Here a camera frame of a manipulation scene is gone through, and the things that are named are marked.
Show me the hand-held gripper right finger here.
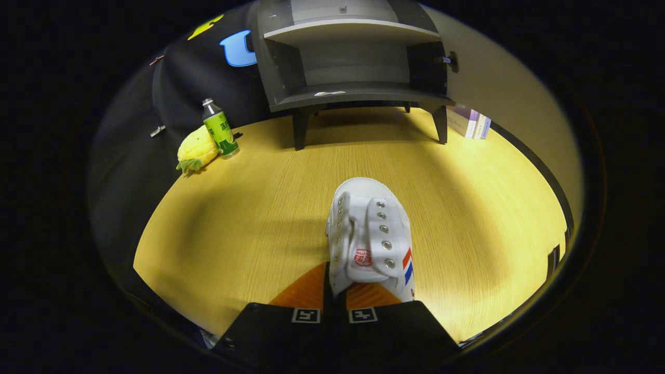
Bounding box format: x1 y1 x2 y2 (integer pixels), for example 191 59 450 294
333 283 461 364

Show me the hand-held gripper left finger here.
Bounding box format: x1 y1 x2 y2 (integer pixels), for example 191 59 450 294
213 262 334 364

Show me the white canvas shoe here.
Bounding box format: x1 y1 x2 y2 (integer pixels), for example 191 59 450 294
326 177 415 303

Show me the black door hinge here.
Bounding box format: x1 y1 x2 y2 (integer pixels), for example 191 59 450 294
435 50 460 73

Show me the yellow pineapple plush toy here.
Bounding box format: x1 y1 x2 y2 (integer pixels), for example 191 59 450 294
176 125 220 175

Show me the green label drink bottle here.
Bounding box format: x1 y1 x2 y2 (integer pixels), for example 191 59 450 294
202 98 241 159

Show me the purple and white book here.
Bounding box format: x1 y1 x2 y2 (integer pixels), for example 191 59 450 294
447 105 480 139

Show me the black backdrop cloth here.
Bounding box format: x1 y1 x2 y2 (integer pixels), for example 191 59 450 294
88 5 276 312

